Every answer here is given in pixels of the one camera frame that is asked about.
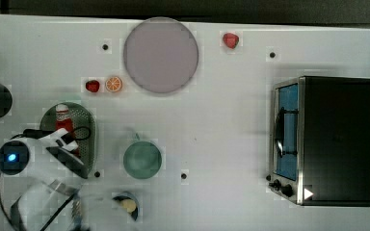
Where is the green oval strainer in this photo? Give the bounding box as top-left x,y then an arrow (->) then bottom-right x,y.
40,102 -> 96,172

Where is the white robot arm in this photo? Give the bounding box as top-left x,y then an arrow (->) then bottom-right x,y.
0,128 -> 88,231

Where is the red ketchup bottle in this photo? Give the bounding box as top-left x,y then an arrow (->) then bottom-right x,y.
56,104 -> 81,158

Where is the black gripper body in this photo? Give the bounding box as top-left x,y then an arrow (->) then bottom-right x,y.
46,147 -> 88,179

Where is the red strawberry toy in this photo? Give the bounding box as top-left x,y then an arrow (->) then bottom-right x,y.
223,33 -> 240,49

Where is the blue bowl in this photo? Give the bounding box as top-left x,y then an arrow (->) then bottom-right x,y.
114,192 -> 140,221

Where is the orange slice toy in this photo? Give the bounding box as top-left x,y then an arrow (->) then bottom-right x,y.
105,76 -> 122,92

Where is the teal metal pot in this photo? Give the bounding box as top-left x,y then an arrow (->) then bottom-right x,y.
123,132 -> 163,180

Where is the yellow banana toy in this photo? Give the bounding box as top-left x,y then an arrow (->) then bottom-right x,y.
120,199 -> 137,214

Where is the grey round plate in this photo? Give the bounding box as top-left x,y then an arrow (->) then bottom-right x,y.
123,17 -> 199,93

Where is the small red fruit toy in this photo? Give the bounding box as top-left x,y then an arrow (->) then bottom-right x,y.
85,80 -> 100,92

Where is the black toaster oven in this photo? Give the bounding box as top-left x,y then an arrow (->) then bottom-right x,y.
266,76 -> 370,207

